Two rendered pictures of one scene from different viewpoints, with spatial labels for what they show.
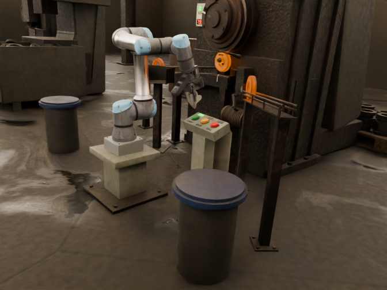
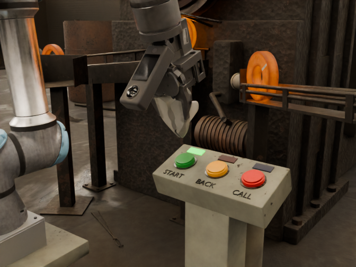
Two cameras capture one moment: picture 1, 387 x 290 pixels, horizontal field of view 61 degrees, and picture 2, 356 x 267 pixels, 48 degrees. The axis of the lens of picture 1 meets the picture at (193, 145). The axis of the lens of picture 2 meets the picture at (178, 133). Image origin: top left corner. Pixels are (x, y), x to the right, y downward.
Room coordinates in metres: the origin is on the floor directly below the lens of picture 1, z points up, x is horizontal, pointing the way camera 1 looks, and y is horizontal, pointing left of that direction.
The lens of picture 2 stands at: (0.93, 0.16, 0.87)
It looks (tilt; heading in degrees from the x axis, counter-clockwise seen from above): 16 degrees down; 348
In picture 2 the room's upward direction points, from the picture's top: straight up
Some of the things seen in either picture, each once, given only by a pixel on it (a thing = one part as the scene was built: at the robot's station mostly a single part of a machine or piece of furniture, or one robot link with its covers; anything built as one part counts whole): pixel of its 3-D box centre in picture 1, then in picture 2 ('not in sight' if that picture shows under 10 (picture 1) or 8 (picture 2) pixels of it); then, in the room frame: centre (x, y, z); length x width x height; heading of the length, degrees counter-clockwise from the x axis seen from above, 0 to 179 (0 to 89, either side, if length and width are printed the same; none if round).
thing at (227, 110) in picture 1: (233, 144); (224, 188); (2.25, -0.29, 0.27); 0.22 x 0.13 x 0.53; 40
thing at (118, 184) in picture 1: (125, 174); not in sight; (1.93, 0.43, 0.13); 0.40 x 0.40 x 0.26; 43
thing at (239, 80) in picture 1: (243, 83); (228, 71); (2.42, -0.34, 0.68); 0.11 x 0.08 x 0.24; 130
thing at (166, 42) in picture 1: (169, 45); not in sight; (1.66, 0.15, 0.95); 0.11 x 0.11 x 0.08; 34
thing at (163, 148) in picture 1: (155, 109); (57, 134); (2.80, 0.35, 0.36); 0.26 x 0.20 x 0.72; 75
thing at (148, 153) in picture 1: (124, 152); (0, 255); (1.93, 0.43, 0.28); 0.32 x 0.32 x 0.04; 43
